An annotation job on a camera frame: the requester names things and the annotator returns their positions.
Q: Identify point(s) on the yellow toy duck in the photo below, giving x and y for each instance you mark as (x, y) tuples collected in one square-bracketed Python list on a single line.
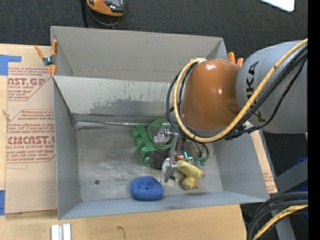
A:
[(188, 170)]

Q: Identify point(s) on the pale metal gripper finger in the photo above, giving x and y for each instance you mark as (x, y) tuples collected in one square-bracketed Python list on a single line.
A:
[(169, 173), (166, 164)]

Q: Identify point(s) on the blue sponge ball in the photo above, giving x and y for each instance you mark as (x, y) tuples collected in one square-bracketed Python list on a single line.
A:
[(146, 188)]

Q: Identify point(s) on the green plastic toy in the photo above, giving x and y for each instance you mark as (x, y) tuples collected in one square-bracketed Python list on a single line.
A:
[(143, 137)]

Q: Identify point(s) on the black cylinder on white bracket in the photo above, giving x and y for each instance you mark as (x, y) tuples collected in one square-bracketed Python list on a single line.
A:
[(236, 134)]

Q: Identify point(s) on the grey metal bin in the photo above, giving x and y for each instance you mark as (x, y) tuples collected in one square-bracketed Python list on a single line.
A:
[(110, 159)]

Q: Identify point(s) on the brown cardboard board, red print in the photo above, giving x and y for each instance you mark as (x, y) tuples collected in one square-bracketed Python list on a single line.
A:
[(30, 179)]

